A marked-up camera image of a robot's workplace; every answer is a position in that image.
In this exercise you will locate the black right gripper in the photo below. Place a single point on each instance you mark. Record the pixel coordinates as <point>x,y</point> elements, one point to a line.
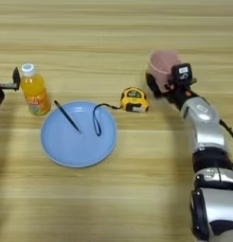
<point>180,93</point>

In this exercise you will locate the pink plastic cup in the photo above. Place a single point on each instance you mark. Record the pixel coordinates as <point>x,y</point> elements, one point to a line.
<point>161,67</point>

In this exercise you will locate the black pen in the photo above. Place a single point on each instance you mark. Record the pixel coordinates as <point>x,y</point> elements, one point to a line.
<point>67,116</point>

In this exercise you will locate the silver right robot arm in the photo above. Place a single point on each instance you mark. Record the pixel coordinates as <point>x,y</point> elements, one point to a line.
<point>206,126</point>

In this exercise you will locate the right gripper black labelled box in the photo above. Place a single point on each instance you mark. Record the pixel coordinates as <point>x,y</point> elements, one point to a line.
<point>182,74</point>

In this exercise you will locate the orange juice bottle white cap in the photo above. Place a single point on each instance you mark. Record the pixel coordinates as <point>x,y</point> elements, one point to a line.
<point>34,91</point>

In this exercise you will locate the light blue round plate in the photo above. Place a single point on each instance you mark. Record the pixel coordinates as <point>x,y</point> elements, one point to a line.
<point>77,148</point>

